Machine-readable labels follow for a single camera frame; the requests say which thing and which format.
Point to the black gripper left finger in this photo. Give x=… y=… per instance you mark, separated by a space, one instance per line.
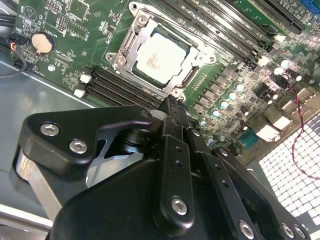
x=62 y=130

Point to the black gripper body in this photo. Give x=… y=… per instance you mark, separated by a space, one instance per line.
x=112 y=200

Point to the silver square CPU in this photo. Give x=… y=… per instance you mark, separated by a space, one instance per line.
x=160 y=57

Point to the metal socket cover frame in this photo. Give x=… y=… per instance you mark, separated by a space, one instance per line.
x=140 y=41

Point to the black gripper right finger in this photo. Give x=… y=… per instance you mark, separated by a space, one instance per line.
x=217 y=175

